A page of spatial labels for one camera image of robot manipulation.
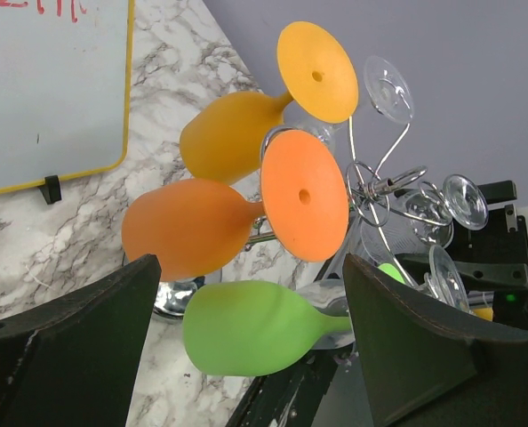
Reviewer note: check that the orange wine glass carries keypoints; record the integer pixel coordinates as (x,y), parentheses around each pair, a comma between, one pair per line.
(196,226)

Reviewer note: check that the yellow framed whiteboard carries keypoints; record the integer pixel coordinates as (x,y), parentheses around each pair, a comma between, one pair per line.
(65,71)

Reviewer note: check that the clear wine glass front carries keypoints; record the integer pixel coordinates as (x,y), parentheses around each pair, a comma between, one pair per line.
(388,94)

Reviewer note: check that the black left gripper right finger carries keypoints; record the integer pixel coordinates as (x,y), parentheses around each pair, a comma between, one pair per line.
(426,363)

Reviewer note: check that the green wine glass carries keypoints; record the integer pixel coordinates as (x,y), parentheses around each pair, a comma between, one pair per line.
(257,327)

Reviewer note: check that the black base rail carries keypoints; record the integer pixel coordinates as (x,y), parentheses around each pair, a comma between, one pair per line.
(292,396)

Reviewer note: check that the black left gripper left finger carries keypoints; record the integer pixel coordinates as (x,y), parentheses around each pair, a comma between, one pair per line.
(73,361)

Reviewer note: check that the yellow-orange wine glass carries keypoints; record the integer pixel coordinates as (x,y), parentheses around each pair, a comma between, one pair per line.
(222,142)

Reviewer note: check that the chrome wine glass rack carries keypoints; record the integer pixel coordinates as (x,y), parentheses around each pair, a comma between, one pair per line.
(172,297)

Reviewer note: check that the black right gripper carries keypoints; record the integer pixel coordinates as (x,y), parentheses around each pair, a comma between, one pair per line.
(493,262)

